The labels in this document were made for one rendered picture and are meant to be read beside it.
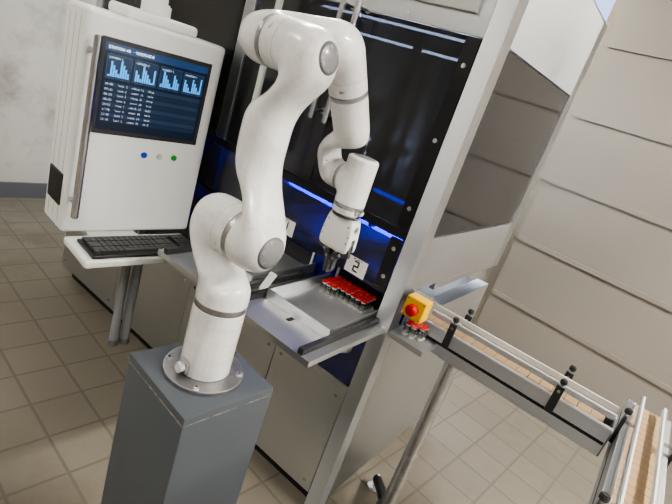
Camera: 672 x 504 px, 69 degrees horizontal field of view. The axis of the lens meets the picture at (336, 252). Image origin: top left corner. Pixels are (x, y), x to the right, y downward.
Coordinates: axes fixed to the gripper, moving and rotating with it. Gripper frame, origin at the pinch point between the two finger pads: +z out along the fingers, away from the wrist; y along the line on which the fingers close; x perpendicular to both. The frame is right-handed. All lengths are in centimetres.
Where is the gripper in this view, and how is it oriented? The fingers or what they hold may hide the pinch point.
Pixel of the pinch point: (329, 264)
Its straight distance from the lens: 138.7
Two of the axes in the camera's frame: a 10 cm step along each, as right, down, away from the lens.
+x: -5.8, 1.0, -8.0
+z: -3.0, 8.9, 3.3
